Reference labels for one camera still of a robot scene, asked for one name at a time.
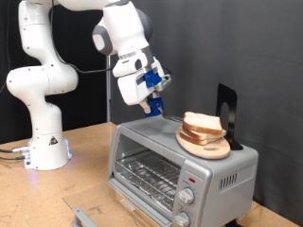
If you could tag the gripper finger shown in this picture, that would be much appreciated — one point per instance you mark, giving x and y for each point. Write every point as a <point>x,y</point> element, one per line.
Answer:
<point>157,94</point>
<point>146,108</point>

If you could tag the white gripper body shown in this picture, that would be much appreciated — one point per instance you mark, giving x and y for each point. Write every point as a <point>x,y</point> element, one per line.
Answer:
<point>131,90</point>

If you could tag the spatula with blue grip block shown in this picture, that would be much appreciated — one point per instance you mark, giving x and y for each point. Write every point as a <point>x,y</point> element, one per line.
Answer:
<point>156,105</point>

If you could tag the thick white bread slice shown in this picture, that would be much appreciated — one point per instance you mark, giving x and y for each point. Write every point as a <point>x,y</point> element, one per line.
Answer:
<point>202,122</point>

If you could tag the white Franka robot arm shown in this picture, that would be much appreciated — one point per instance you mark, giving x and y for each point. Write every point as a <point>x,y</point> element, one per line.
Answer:
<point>41,82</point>

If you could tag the red oven indicator light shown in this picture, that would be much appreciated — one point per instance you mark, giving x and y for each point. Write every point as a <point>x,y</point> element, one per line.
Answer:
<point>192,180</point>

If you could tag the silver oven temperature knob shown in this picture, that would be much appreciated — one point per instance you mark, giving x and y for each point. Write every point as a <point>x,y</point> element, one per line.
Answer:
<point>187,195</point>

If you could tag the silver toaster oven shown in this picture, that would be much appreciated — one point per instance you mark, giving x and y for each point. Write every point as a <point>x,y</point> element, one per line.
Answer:
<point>227,164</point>

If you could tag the silver oven timer knob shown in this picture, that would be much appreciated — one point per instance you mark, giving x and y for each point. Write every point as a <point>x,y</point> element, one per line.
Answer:
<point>182,219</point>

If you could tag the vertical metal pole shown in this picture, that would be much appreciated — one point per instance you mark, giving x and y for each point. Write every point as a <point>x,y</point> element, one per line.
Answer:
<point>109,94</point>

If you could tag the black curtain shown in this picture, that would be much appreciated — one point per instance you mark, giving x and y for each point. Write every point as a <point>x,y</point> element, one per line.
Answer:
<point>85,101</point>

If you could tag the grey backdrop fabric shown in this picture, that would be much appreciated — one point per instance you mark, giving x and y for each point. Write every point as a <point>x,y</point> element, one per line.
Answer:
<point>205,47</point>

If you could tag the black metal bookend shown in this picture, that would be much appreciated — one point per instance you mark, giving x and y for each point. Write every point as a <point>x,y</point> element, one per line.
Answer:
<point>232,104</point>

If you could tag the oval wooden cutting board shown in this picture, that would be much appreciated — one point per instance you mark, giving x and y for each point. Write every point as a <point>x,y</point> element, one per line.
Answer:
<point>208,152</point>

